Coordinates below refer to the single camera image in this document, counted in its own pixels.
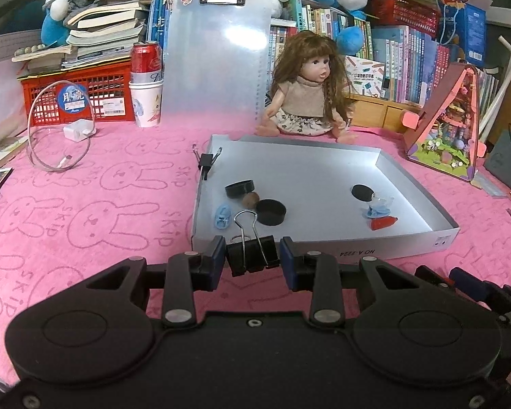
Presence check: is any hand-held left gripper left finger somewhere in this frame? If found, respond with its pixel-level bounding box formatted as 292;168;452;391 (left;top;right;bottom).
83;235;227;325

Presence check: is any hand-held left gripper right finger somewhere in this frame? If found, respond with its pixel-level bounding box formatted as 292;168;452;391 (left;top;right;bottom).
280;238;427;325

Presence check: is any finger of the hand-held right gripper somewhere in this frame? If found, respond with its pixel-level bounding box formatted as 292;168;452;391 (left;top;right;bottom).
449;267;501;307
414;264;452;292

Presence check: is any black binder clip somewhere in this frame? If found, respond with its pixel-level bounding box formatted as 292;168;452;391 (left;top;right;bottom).
191;142;223;181
226;210;282;277

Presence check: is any small blue plastic clip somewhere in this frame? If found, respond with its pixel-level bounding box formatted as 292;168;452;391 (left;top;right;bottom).
214;203;232;229

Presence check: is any black round cap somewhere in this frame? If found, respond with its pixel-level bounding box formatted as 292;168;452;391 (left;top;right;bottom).
255;199;287;226
350;184;374;202
225;180;256;199

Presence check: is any red plastic clip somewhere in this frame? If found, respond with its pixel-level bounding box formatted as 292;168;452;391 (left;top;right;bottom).
370;216;398;231

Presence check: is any grey cardboard tray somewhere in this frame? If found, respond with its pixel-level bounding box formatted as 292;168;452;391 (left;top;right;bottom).
191;134;461;260

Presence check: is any pink rabbit-print towel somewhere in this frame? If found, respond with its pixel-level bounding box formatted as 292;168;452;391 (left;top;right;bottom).
0;117;511;388

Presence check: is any dark grey folder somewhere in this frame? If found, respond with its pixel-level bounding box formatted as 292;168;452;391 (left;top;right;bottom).
483;130;511;201

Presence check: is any pink triangular dollhouse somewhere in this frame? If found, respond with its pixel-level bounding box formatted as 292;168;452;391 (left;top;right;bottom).
400;62;488;190

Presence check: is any wooden drawer organizer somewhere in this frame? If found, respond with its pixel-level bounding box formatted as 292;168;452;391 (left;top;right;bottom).
349;94;427;131

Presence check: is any long-haired baby doll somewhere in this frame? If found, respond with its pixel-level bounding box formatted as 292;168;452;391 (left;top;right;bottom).
255;31;358;143

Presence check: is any white paper cup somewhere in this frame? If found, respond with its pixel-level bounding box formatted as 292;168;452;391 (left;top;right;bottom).
129;79;165;128

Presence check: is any white power adapter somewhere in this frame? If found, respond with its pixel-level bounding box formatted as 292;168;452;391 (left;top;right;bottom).
63;120;96;141

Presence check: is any translucent plastic clipboard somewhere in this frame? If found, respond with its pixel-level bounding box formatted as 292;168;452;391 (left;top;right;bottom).
161;0;271;141

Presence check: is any white printed carton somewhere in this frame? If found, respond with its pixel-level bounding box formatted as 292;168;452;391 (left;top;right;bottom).
344;55;386;100

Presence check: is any red plastic crate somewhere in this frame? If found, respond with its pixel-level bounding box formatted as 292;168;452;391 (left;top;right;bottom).
19;62;135;124

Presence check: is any white plastic tube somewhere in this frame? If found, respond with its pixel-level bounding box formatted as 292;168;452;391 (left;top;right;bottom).
477;34;511;137

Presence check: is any red soda can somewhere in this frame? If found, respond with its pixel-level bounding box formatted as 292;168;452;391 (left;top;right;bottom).
130;41;163;86

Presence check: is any row of books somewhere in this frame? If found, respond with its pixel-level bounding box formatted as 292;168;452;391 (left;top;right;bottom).
147;0;501;107

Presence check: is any blue plush ball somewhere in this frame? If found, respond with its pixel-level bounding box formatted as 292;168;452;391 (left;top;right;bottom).
334;26;366;57

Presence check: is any open booklet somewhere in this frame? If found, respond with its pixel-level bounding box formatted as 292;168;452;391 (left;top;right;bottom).
0;134;30;171

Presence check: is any blue carton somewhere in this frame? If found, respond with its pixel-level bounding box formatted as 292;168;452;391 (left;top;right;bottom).
438;0;488;69

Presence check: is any stack of books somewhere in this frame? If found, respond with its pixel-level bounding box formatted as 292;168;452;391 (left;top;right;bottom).
12;0;158;73

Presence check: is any red plastic basket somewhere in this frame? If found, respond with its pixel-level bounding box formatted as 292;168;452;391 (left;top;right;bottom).
368;0;441;38

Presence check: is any blue white plush toy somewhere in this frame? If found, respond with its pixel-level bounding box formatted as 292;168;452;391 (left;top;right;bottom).
40;0;75;47

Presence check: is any white charging cable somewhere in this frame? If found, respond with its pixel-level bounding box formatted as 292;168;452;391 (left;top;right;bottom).
27;80;98;173

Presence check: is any string of pale beads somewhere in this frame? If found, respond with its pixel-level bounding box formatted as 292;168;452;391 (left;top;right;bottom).
14;44;52;58

